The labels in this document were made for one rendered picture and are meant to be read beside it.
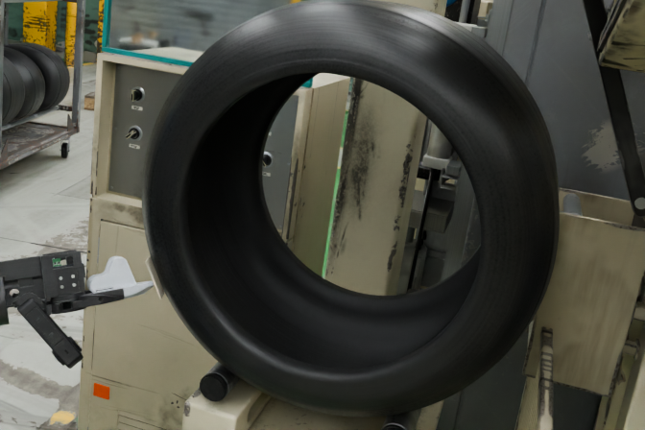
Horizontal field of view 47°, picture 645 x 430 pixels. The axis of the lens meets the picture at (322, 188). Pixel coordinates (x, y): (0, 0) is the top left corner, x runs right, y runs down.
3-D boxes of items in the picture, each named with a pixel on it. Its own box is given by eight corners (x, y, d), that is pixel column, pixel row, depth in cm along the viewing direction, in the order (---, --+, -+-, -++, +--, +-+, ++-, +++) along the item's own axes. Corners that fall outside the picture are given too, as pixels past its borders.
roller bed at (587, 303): (525, 330, 147) (558, 186, 139) (603, 348, 143) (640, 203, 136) (521, 375, 128) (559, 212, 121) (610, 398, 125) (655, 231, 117)
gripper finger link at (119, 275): (154, 251, 106) (86, 262, 103) (158, 293, 106) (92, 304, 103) (150, 250, 109) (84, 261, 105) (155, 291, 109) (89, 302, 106)
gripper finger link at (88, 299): (124, 289, 103) (58, 300, 100) (126, 299, 103) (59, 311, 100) (120, 286, 107) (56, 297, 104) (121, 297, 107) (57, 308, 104)
